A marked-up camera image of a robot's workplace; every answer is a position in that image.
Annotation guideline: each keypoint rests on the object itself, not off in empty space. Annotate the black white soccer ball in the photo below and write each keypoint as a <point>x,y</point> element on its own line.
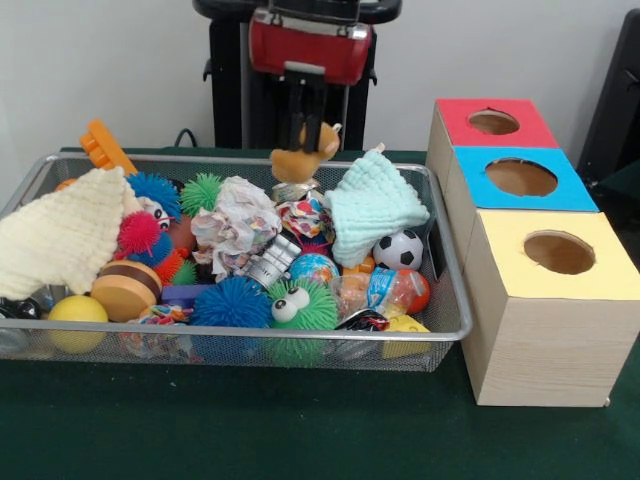
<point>397,250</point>

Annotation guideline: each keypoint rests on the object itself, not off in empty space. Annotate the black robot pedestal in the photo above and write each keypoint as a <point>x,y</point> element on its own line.
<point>230,100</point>

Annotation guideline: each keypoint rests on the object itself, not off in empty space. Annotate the light blue muslin cloth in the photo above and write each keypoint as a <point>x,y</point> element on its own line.
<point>375,205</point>

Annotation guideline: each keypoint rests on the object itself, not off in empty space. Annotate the wooden box with three holes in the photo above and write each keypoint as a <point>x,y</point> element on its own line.
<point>550,350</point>

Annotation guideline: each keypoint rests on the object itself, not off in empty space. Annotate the pink blue fuzzy caterpillar toy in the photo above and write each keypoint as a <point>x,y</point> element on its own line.
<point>137,230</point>

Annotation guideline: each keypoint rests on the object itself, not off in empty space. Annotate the orange brown plush toy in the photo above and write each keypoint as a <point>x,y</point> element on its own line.
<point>295,165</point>

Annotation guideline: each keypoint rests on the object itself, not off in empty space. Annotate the cream muslin cloth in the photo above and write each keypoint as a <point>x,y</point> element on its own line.
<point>60,235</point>

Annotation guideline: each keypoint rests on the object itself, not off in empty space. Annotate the yellow ball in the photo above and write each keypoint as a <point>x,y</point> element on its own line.
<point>77,310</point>

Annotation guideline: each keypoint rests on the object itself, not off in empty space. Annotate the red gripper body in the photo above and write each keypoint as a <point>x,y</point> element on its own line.
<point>310,55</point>

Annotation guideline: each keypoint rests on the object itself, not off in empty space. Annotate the green spiky toy with eyes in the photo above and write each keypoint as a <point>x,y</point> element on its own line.
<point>320,307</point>

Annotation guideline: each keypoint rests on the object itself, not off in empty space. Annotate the blue spiky ball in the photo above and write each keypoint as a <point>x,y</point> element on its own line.
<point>152,186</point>
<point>232,302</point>

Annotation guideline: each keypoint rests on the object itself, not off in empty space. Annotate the black stand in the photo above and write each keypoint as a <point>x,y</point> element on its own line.
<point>617,90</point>

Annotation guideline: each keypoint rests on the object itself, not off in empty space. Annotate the dark green side tablecloth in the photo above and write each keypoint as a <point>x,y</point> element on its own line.
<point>622,181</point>

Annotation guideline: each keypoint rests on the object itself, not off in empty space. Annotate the tan brown toy hamburger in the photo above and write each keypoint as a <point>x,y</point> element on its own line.
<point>125,295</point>

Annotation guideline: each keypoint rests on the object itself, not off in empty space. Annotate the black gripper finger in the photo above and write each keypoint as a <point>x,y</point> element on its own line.
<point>315,120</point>
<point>296,117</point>

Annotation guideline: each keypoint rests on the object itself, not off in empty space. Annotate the orange plastic toy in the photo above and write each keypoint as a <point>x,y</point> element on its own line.
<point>100,142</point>

